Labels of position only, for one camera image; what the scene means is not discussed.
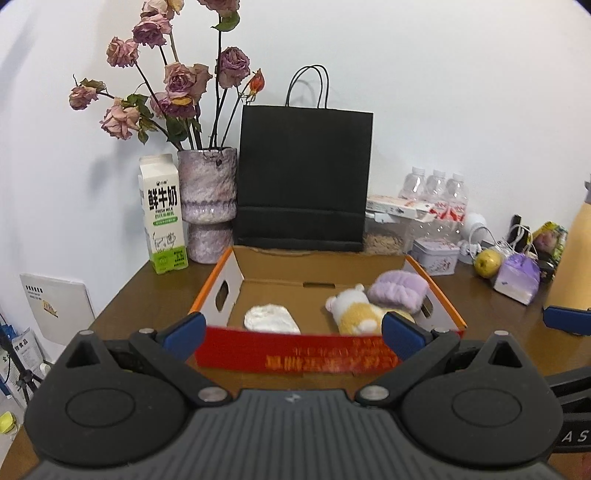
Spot green apple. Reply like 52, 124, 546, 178
474, 248, 502, 279

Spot black charger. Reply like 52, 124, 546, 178
507, 213, 525, 250

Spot red cardboard box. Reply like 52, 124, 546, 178
189, 245, 467, 377

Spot black lamp stand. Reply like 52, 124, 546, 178
0, 332, 42, 407

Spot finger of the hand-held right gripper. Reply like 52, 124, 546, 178
543, 366, 591, 405
542, 305, 591, 336

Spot white cables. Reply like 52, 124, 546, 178
468, 224, 532, 264

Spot green white milk carton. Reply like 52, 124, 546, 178
137, 154, 190, 276

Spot purple tissue pack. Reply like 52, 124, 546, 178
492, 251, 541, 306

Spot flat white box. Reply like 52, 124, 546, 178
366, 193, 430, 218

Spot white paper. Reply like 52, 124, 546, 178
243, 303, 302, 335

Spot white panel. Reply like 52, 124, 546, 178
19, 272, 96, 346

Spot white tin box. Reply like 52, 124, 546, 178
410, 237, 461, 277

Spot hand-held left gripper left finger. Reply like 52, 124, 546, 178
54, 312, 232, 407

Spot purple marbled vase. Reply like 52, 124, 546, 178
177, 146, 239, 265

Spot dried pink roses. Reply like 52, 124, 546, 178
69, 0, 267, 151

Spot black paper bag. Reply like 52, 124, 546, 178
233, 64, 374, 254

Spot round white device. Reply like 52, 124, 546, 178
461, 211, 491, 246

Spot blue bag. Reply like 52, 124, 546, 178
0, 313, 47, 398

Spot yellow plush toy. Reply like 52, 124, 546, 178
325, 283, 417, 336

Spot clear grain container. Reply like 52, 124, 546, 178
364, 209, 417, 256

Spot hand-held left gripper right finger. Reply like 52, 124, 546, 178
356, 312, 536, 407

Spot yellow thermos jug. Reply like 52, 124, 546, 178
543, 174, 591, 319

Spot colourful snack packet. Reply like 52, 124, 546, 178
530, 221, 569, 267

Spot purple fluffy headband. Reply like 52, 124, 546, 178
368, 270, 433, 317

